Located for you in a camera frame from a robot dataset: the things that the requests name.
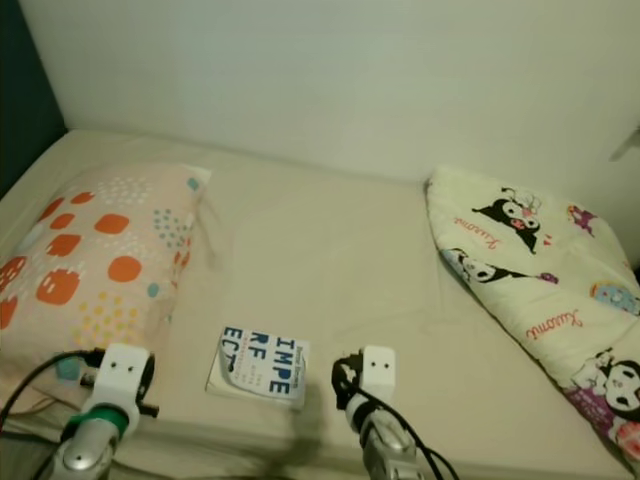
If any white paperback book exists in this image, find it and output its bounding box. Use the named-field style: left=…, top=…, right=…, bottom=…
left=205, top=325, right=311, bottom=409

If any pink pillow with orange dots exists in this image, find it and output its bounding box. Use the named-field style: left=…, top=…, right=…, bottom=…
left=0, top=163, right=211, bottom=396

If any cream Kuromi print duvet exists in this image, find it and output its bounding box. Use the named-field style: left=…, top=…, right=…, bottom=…
left=425, top=165, right=640, bottom=466

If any bed with beige sheet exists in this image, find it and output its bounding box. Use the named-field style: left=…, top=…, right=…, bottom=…
left=0, top=128, right=640, bottom=476

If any dark teal headboard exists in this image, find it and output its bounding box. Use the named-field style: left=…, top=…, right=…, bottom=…
left=0, top=0, right=66, bottom=196

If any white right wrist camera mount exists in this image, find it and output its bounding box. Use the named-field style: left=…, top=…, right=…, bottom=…
left=358, top=345, right=396, bottom=421

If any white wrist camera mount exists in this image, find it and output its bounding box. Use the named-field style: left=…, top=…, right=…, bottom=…
left=95, top=343, right=151, bottom=411
left=358, top=345, right=396, bottom=421

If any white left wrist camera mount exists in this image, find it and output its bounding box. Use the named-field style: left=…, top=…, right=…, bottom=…
left=95, top=343, right=151, bottom=411

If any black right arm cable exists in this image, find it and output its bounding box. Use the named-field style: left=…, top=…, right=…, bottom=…
left=363, top=390, right=458, bottom=480

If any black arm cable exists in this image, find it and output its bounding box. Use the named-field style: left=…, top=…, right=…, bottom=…
left=363, top=390, right=458, bottom=480
left=0, top=348, right=106, bottom=421

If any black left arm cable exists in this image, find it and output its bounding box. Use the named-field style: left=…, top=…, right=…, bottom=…
left=0, top=348, right=106, bottom=421

